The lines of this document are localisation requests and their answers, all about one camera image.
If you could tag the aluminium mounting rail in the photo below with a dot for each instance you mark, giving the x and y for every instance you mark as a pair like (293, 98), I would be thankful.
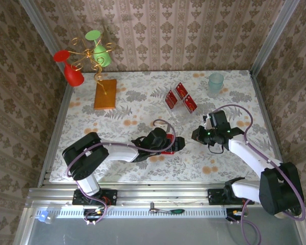
(155, 194)

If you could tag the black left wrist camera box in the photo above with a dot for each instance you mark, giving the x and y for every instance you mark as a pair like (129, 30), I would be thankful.
(156, 136)

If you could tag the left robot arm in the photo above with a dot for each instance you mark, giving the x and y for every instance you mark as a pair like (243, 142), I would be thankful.
(120, 151)

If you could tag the aluminium table edge rail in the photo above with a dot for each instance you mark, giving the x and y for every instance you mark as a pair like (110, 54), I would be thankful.
(55, 135)
(270, 127)

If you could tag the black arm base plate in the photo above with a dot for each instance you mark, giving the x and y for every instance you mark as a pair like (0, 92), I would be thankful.
(109, 196)
(214, 197)

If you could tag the red wine glass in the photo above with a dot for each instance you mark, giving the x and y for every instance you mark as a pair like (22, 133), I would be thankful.
(74, 76)

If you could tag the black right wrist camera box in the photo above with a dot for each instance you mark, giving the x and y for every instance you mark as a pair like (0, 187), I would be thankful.
(218, 120)

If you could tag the grey metal panel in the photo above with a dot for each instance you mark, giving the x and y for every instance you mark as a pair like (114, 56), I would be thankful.
(155, 233)

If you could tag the red VIP card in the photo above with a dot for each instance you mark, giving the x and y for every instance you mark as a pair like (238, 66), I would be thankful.
(190, 103)
(181, 91)
(171, 99)

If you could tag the teal plastic cup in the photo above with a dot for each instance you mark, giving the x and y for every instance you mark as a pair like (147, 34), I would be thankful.
(215, 85)

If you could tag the aluminium frame post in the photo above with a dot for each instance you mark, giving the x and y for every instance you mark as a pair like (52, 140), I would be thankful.
(40, 30)
(276, 30)

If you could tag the blue white connector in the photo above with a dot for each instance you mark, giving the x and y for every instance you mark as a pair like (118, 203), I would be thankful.
(44, 216)

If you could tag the green wine glass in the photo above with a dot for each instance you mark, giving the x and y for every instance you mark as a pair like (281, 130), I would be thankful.
(102, 57)

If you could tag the red card holder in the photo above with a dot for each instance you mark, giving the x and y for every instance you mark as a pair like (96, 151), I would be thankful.
(167, 152)

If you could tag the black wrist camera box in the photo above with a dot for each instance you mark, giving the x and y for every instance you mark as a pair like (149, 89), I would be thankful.
(156, 136)
(218, 120)

